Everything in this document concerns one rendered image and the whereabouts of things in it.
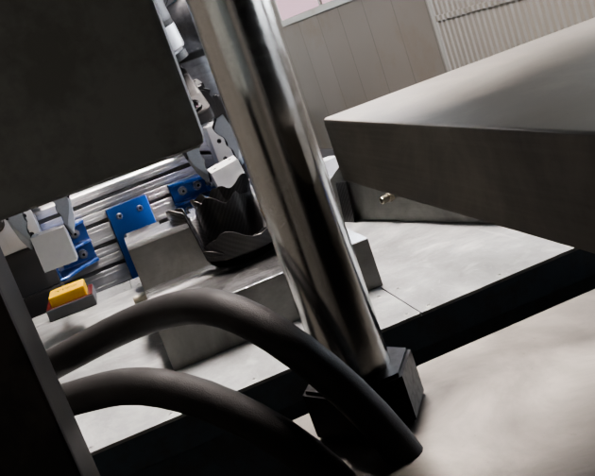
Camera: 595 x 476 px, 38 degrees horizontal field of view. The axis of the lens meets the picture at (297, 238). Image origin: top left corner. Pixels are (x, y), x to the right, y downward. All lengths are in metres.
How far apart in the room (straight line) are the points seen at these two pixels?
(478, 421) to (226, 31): 0.35
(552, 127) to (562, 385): 0.39
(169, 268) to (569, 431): 0.59
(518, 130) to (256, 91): 0.32
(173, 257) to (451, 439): 0.51
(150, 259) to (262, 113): 0.46
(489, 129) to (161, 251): 0.73
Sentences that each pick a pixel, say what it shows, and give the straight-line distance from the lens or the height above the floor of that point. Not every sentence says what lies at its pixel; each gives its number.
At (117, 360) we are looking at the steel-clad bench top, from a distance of 1.10.
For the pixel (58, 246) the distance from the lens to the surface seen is 1.28.
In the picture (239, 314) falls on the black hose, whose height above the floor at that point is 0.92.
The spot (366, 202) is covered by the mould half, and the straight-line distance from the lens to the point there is 1.32.
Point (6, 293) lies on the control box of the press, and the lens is 0.47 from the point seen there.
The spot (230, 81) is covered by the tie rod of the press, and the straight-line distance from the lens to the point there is 0.65.
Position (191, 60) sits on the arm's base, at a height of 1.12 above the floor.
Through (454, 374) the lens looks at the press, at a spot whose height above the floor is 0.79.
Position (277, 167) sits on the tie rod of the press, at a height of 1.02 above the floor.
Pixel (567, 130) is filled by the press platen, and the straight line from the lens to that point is 0.33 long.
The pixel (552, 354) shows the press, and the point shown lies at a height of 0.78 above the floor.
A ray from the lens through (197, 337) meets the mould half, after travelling 0.97.
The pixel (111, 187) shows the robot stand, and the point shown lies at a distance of 1.76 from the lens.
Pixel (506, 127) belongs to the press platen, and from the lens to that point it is 0.37.
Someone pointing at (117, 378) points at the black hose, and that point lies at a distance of 0.69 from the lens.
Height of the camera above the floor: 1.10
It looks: 13 degrees down
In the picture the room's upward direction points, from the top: 19 degrees counter-clockwise
